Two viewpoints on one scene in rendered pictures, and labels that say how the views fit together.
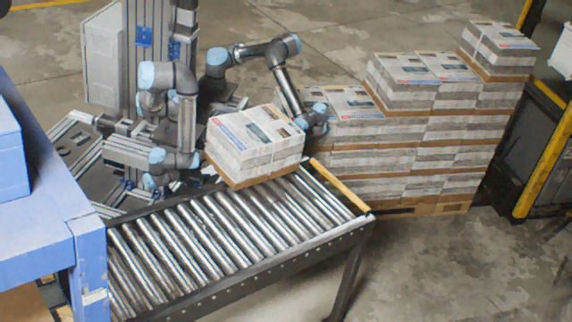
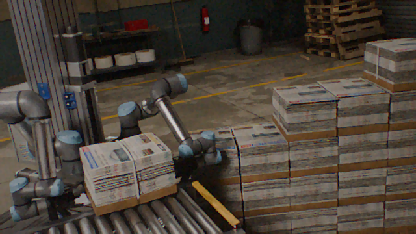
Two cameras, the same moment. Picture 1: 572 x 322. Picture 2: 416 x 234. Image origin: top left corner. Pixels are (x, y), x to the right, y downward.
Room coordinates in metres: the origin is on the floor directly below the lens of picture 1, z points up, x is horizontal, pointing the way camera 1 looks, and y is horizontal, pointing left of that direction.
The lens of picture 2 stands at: (0.66, -0.82, 1.77)
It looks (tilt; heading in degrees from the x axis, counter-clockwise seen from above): 19 degrees down; 19
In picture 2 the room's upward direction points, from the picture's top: 5 degrees counter-clockwise
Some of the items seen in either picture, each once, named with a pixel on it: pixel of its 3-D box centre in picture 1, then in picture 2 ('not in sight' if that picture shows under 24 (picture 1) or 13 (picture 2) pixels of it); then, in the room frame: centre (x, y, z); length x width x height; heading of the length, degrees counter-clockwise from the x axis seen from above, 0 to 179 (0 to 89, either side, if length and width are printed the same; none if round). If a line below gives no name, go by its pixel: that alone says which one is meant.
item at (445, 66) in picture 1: (446, 65); (348, 86); (3.20, -0.85, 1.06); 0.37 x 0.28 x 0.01; 21
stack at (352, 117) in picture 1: (358, 155); (283, 190); (3.02, -0.46, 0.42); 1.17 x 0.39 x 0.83; 112
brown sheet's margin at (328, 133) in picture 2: (395, 96); (301, 124); (3.07, -0.59, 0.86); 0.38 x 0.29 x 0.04; 22
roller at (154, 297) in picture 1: (134, 267); not in sight; (1.47, 0.50, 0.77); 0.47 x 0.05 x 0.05; 43
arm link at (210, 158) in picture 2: (315, 129); (210, 157); (2.61, -0.13, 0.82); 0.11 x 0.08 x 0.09; 134
